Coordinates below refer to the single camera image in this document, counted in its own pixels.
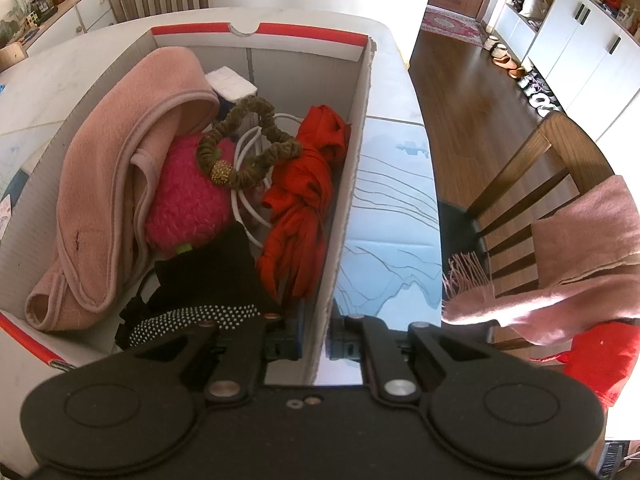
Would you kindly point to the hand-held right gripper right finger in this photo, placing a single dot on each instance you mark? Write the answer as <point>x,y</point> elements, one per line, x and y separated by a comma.
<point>347,342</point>

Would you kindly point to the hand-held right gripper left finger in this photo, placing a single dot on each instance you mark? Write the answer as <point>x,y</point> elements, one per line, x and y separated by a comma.
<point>295,332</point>

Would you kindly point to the black dotted glove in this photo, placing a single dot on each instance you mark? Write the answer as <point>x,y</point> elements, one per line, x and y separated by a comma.
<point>210,275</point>

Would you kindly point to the red cloth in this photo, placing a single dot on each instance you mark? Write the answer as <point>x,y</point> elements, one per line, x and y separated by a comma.
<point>300,200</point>

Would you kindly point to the pink plush strawberry toy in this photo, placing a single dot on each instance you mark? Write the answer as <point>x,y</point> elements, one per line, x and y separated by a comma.
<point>185,200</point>

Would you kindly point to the brown scrunchie with gold bead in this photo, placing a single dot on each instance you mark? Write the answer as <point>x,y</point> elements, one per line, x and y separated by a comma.
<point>220,172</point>

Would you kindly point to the pink towel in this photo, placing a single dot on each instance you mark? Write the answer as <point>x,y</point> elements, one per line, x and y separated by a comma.
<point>90,170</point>

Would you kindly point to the red and white cardboard box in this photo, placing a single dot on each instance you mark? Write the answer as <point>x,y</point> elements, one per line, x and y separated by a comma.
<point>280,60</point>

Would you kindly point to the pink fringed scarf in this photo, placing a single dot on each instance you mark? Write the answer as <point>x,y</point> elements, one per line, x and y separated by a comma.
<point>575,260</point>

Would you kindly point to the red garment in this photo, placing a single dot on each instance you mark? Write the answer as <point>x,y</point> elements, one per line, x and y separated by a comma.
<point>605,360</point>

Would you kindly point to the dark wooden slat-back chair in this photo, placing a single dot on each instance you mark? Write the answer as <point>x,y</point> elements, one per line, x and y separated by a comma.
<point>565,135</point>

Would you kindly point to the row of shoes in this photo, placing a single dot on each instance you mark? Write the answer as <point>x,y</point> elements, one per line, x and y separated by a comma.
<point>530,85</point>

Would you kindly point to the patterned pink rug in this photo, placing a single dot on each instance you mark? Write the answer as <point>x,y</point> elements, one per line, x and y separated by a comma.
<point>450,25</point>

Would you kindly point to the low white shelf cabinet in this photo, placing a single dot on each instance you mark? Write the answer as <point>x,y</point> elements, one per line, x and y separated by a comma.
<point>510,30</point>

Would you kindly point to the white bag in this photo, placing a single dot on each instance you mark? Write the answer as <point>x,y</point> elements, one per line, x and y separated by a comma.
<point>534,5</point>

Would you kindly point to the wooden and white sideboard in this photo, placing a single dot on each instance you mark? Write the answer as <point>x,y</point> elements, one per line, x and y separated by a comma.
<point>90,5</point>

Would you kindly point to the small toy clutter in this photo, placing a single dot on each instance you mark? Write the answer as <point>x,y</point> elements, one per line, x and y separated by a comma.
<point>27,10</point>

